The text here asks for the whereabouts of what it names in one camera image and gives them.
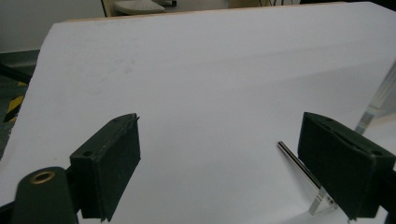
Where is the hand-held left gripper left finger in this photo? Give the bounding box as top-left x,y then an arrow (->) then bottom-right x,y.
69,112 -> 142,223

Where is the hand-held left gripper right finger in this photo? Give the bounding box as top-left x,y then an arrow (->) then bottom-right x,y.
296,111 -> 396,220

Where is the clear acrylic photo frame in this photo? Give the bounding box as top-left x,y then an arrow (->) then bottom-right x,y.
276,60 -> 396,217

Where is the grey footrest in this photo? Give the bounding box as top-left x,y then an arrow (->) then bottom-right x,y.
113,0 -> 166,16

